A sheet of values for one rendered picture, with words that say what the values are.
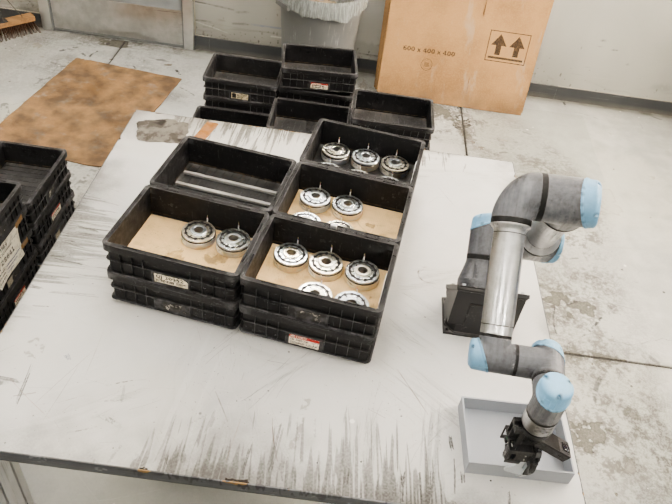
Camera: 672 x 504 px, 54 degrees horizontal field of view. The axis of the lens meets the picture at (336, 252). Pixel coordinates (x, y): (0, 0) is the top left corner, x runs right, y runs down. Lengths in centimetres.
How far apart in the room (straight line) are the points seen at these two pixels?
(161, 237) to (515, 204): 106
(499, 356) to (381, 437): 41
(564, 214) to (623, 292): 203
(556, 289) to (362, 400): 180
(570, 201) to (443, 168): 121
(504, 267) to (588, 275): 206
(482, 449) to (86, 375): 107
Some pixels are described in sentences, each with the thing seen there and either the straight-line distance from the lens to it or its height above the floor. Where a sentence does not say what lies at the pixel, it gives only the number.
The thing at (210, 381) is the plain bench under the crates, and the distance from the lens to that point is 188.
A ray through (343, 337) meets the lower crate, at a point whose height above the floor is 80.
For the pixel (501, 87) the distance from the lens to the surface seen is 477.
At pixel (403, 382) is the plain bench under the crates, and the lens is 193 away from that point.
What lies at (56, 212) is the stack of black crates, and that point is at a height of 29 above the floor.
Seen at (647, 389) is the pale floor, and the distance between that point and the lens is 323.
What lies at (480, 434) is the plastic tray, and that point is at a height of 70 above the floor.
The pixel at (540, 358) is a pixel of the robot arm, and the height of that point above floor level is 106.
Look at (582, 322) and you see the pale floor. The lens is 337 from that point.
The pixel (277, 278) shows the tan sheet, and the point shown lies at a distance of 196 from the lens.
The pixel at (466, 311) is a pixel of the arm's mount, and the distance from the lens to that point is 202.
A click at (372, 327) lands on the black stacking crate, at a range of 183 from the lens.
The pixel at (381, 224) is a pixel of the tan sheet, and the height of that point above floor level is 83.
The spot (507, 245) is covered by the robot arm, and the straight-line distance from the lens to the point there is 161.
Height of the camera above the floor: 220
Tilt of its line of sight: 42 degrees down
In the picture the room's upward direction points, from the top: 8 degrees clockwise
